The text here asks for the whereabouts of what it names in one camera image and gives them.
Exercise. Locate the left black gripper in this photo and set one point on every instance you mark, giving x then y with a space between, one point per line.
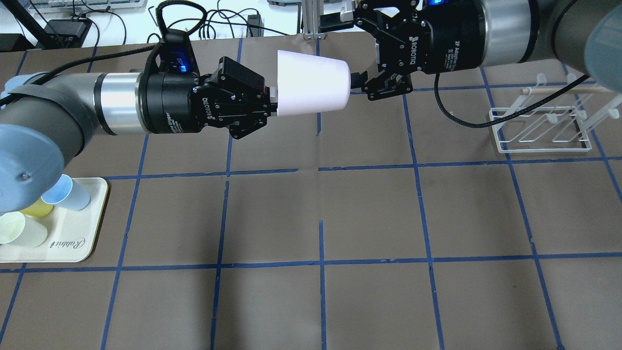
171 103

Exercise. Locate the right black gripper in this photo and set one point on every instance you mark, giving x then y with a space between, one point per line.
454 41

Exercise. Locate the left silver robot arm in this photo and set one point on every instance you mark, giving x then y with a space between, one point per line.
46 126

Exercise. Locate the aluminium frame post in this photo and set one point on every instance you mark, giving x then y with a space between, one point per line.
311 10

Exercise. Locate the yellow plastic cup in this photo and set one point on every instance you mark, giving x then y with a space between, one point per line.
38 209

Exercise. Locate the front light blue cup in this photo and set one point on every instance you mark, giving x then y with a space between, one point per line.
67 193

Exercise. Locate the cream plastic cup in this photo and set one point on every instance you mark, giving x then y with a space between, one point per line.
18 229

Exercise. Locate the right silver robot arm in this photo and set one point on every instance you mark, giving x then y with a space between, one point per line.
583 34

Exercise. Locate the cream rabbit tray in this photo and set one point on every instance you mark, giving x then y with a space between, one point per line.
65 236

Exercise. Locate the pink plastic cup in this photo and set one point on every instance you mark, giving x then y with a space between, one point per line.
309 84

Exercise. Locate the white wire cup rack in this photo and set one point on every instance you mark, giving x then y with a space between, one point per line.
560 126

